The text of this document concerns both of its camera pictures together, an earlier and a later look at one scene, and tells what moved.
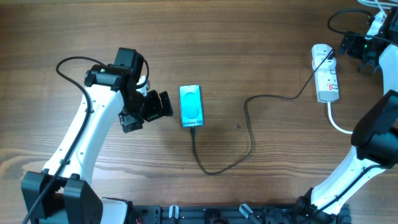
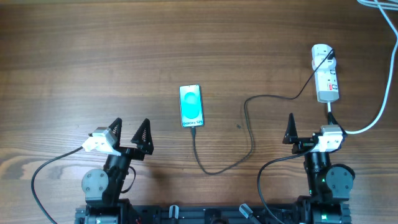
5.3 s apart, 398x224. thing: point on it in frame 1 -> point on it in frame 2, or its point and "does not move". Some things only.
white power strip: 324,63 does not move
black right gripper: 352,50 -> 303,144
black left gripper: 155,111 -> 136,153
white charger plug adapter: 329,63 does not move
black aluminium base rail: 223,214 does not move
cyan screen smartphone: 191,106 does not move
